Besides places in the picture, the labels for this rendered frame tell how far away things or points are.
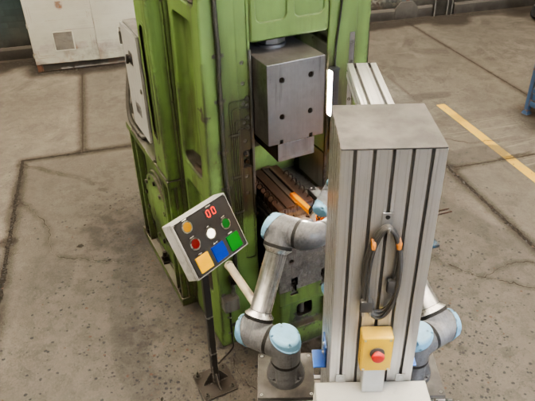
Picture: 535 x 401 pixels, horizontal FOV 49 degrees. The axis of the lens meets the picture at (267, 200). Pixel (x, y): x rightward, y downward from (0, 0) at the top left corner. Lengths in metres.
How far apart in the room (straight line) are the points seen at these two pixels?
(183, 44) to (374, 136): 1.74
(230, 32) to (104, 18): 5.40
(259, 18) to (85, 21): 5.44
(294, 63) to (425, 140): 1.35
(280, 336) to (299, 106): 1.10
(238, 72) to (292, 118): 0.33
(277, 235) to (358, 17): 1.25
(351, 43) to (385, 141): 1.63
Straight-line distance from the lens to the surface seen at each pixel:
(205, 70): 2.66
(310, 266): 3.24
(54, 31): 8.04
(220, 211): 2.73
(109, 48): 8.08
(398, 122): 1.49
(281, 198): 3.07
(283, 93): 2.70
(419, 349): 2.29
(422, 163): 1.40
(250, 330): 2.28
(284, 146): 2.82
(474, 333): 3.87
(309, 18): 2.82
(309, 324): 3.55
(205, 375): 3.50
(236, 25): 2.66
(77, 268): 4.43
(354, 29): 2.97
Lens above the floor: 2.66
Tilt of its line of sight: 33 degrees down
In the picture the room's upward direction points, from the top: 2 degrees counter-clockwise
